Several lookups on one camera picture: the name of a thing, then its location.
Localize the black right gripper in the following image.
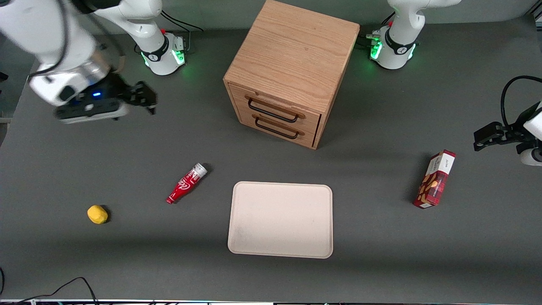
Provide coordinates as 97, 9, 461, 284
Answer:
70, 73, 158, 115

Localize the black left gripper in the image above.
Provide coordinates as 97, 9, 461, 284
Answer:
473, 106, 535, 152

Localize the wooden drawer with black handle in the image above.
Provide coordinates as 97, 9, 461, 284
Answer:
237, 108, 319, 149
229, 83, 321, 133

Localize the wooden drawer cabinet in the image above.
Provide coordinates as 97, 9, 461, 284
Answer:
223, 0, 361, 150

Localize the red cookie box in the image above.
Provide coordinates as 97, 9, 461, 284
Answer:
413, 150, 457, 209

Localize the red cola bottle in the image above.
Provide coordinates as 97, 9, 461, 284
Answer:
166, 163, 208, 205

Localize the yellow lemon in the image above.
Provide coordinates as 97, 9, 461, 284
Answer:
87, 205, 109, 225

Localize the beige rectangular tray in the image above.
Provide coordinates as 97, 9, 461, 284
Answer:
227, 181, 334, 259

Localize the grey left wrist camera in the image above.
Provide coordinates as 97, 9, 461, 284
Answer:
517, 142, 542, 166

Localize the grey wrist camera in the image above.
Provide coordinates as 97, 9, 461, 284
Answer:
54, 101, 130, 125
517, 142, 542, 166

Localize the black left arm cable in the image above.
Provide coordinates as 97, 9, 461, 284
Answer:
501, 75, 542, 128

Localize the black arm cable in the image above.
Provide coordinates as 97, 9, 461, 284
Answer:
501, 75, 542, 128
26, 0, 127, 79

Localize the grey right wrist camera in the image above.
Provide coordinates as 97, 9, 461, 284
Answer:
54, 101, 130, 125

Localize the black base power cable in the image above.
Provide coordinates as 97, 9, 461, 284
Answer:
160, 9, 205, 33

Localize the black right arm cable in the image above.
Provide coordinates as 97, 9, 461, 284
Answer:
26, 0, 127, 79

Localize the black floor cable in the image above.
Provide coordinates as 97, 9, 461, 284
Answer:
0, 277, 100, 305

